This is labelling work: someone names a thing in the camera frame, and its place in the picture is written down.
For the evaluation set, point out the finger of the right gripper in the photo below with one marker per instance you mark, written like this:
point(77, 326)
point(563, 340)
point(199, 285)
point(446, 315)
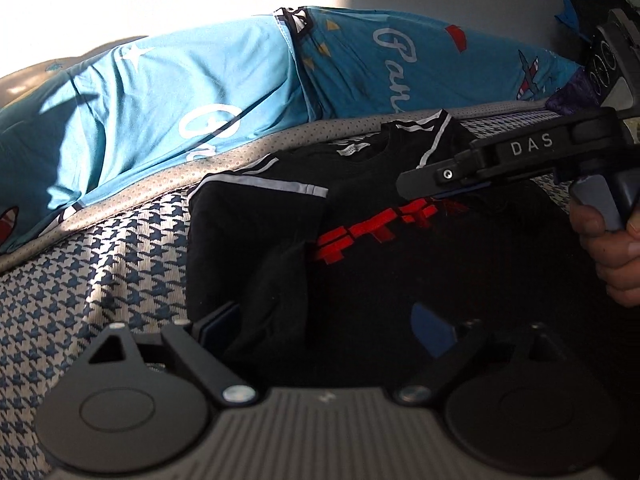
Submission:
point(438, 180)

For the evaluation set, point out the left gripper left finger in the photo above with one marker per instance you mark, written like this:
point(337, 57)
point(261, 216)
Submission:
point(134, 402)

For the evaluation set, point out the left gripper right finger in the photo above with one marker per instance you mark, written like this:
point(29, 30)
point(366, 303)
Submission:
point(505, 393)

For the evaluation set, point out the black garment with white stripes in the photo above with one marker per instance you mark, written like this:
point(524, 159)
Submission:
point(324, 261)

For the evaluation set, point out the person's right hand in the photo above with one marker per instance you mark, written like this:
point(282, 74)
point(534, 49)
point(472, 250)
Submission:
point(616, 254)

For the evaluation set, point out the purple floral cloth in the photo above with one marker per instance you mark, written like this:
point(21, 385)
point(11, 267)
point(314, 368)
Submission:
point(576, 96)

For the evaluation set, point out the black and blue hanging garment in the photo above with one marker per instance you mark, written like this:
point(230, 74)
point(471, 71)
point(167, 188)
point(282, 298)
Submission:
point(584, 16)

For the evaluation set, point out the houndstooth blue beige mattress cover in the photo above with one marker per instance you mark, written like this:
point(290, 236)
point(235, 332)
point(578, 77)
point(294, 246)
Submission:
point(125, 261)

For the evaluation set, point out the blue airplane print pillow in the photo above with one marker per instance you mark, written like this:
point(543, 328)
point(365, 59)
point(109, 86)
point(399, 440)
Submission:
point(97, 127)
point(356, 63)

